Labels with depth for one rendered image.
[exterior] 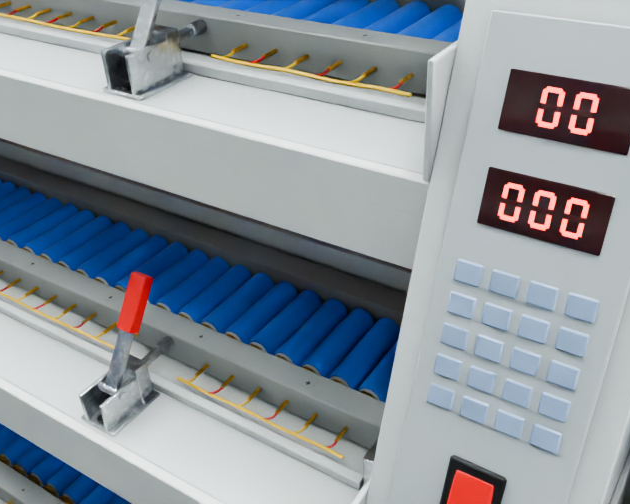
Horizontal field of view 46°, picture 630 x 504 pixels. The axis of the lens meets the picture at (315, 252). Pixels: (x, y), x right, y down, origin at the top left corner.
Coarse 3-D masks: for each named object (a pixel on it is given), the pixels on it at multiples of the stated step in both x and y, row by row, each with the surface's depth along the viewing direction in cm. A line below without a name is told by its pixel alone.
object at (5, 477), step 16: (0, 432) 66; (0, 448) 65; (16, 448) 65; (32, 448) 65; (0, 464) 63; (16, 464) 64; (32, 464) 64; (48, 464) 63; (64, 464) 64; (0, 480) 61; (16, 480) 61; (32, 480) 62; (48, 480) 62; (64, 480) 62; (80, 480) 61; (0, 496) 62; (16, 496) 60; (32, 496) 60; (48, 496) 60; (64, 496) 60; (80, 496) 61; (96, 496) 60; (112, 496) 61
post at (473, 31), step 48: (480, 0) 27; (528, 0) 26; (576, 0) 25; (624, 0) 24; (480, 48) 27; (432, 192) 29; (432, 240) 30; (432, 288) 30; (624, 336) 26; (624, 384) 27; (384, 432) 32; (624, 432) 27; (384, 480) 33; (576, 480) 28
